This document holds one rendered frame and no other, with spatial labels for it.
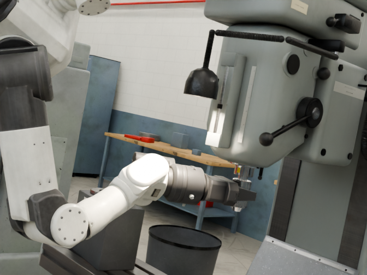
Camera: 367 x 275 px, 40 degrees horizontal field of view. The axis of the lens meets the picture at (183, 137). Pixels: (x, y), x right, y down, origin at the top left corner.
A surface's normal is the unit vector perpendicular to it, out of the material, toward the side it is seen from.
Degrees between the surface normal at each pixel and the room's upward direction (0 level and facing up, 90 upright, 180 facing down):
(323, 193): 90
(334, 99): 90
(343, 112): 90
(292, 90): 90
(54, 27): 58
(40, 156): 78
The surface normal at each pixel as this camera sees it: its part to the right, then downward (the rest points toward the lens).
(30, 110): 0.60, -0.01
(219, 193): 0.31, 0.11
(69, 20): 0.82, -0.36
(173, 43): -0.72, -0.10
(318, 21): 0.67, 0.17
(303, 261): -0.55, -0.53
